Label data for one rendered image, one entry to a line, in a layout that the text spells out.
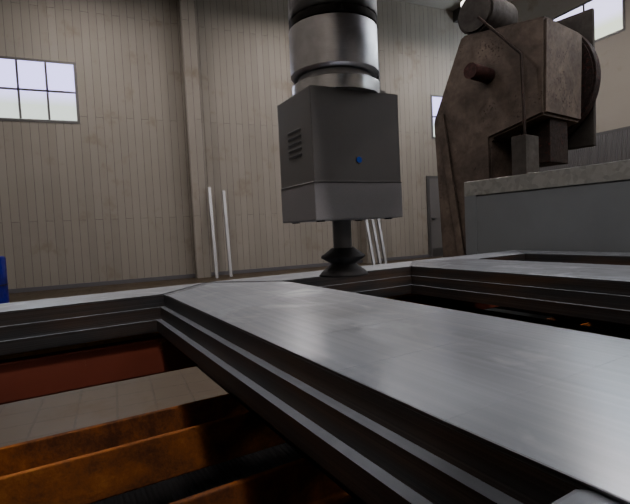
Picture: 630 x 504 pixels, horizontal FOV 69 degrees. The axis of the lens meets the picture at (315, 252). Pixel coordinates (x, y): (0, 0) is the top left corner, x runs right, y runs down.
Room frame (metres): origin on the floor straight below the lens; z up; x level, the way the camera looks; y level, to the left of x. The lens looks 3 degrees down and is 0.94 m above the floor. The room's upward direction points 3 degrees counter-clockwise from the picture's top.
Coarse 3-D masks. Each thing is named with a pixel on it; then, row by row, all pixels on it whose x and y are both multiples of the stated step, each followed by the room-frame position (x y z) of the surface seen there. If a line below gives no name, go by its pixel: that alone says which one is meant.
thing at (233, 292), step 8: (232, 288) 0.64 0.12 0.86; (240, 288) 0.63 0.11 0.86; (248, 288) 0.63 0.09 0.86; (256, 288) 0.63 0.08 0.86; (264, 288) 0.62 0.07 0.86; (272, 288) 0.62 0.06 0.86; (280, 288) 0.61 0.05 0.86; (288, 288) 0.61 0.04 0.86; (296, 288) 0.61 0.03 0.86; (168, 296) 0.59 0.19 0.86; (176, 296) 0.58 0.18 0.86; (184, 296) 0.58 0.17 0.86; (192, 296) 0.58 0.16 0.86; (200, 296) 0.57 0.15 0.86; (208, 296) 0.57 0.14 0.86; (216, 296) 0.57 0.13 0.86; (224, 296) 0.56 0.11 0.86; (232, 296) 0.56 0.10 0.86
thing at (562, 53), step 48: (480, 0) 4.45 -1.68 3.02; (480, 48) 4.39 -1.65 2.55; (528, 48) 4.03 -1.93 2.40; (576, 48) 4.26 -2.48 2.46; (480, 96) 4.41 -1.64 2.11; (528, 96) 4.03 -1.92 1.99; (576, 96) 4.28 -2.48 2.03; (480, 144) 4.42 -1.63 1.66; (528, 144) 3.85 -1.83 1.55; (576, 144) 4.66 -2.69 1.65
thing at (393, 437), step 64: (512, 256) 0.99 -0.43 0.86; (576, 256) 0.91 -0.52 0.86; (0, 320) 0.52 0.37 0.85; (64, 320) 0.55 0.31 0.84; (128, 320) 0.59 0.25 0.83; (192, 320) 0.50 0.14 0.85; (256, 384) 0.33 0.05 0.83; (320, 384) 0.26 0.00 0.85; (320, 448) 0.24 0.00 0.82; (384, 448) 0.20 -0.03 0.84; (448, 448) 0.18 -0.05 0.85
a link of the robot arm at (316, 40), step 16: (320, 16) 0.36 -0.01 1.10; (336, 16) 0.36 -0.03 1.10; (352, 16) 0.36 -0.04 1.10; (304, 32) 0.37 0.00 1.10; (320, 32) 0.36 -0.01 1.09; (336, 32) 0.36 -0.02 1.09; (352, 32) 0.36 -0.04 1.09; (368, 32) 0.37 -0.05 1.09; (304, 48) 0.37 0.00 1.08; (320, 48) 0.36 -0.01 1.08; (336, 48) 0.36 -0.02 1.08; (352, 48) 0.36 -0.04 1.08; (368, 48) 0.37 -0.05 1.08; (304, 64) 0.37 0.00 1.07; (320, 64) 0.36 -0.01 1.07; (336, 64) 0.36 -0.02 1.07; (352, 64) 0.36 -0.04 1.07; (368, 64) 0.37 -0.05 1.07
